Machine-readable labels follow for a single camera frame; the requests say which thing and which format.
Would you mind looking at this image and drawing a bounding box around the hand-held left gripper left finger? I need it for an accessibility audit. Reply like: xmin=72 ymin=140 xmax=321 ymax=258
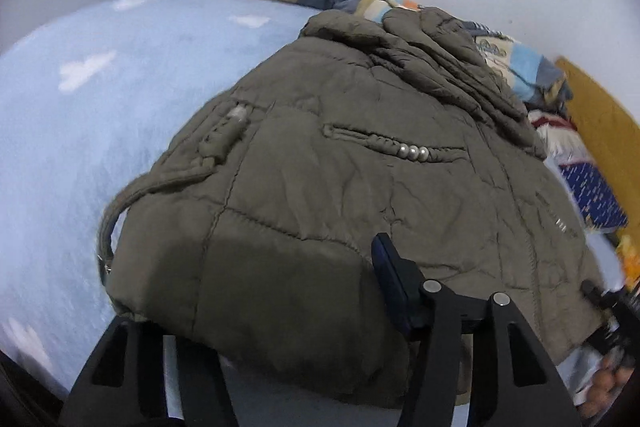
xmin=59 ymin=314 xmax=238 ymax=427

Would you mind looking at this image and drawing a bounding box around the person's right hand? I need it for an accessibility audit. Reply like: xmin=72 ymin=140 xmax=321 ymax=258
xmin=582 ymin=354 xmax=633 ymax=418

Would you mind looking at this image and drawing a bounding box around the brown padded jacket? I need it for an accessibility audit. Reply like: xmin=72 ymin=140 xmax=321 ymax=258
xmin=97 ymin=7 xmax=608 ymax=410

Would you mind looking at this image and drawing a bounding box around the light blue bed sheet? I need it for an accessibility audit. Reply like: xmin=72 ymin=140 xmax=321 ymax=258
xmin=0 ymin=0 xmax=416 ymax=427

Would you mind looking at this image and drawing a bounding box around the wooden headboard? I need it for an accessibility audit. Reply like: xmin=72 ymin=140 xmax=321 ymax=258
xmin=555 ymin=56 xmax=640 ymax=258

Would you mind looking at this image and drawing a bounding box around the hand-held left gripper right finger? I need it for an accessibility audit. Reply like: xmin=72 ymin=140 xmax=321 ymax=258
xmin=371 ymin=233 xmax=583 ymax=427

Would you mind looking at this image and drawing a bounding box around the yellow crumpled object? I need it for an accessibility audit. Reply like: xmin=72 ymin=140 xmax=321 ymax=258
xmin=616 ymin=234 xmax=640 ymax=293

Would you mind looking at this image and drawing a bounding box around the starry navy pillow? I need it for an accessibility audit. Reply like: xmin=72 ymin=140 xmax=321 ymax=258
xmin=527 ymin=107 xmax=630 ymax=233

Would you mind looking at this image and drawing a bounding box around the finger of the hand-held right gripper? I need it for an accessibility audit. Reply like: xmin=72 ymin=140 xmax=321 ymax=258
xmin=581 ymin=279 xmax=613 ymax=308

